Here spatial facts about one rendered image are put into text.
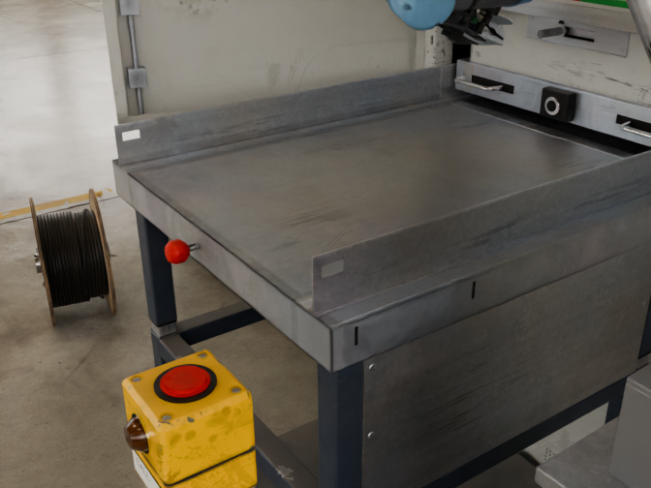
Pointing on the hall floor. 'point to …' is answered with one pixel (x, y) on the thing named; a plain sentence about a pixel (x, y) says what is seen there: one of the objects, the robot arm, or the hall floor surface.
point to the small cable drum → (74, 257)
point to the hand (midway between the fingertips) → (494, 35)
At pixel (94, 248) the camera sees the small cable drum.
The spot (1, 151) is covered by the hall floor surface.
